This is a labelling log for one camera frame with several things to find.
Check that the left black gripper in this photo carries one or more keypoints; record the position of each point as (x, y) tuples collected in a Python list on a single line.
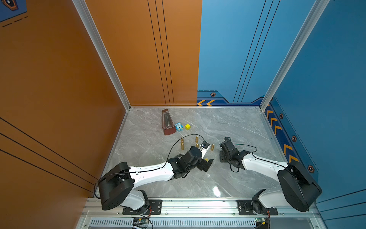
[(202, 166)]

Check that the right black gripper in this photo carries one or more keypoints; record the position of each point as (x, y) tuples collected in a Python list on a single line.
[(221, 160)]

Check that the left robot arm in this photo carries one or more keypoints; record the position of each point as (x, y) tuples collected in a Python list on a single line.
[(119, 187)]

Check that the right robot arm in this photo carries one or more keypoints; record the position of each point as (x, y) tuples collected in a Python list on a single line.
[(298, 188)]

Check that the blue owl toy cube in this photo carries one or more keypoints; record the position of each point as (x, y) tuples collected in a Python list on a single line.
[(178, 127)]

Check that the dark red metronome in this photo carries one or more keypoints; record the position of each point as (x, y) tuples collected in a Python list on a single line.
[(168, 125)]

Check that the right green circuit board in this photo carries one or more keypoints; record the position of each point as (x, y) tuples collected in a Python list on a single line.
[(264, 224)]

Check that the green circuit board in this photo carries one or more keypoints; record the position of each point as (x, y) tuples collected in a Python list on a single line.
[(264, 224), (140, 223)]

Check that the left green circuit board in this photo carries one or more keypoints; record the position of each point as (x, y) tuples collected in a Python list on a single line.
[(140, 223)]

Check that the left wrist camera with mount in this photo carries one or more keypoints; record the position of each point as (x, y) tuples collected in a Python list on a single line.
[(204, 147)]

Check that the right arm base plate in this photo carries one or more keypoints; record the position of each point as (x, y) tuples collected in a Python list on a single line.
[(254, 207)]

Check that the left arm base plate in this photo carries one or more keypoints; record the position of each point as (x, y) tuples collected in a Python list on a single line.
[(153, 207)]

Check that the front aluminium rail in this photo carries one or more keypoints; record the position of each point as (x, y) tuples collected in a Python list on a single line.
[(197, 213)]

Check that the right aluminium corner post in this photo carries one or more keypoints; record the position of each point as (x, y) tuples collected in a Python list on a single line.
[(311, 20)]

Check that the aluminium corner post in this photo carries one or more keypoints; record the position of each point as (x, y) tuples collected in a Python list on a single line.
[(99, 45), (311, 20)]

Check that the left aluminium corner post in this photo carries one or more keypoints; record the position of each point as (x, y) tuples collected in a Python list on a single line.
[(99, 45)]

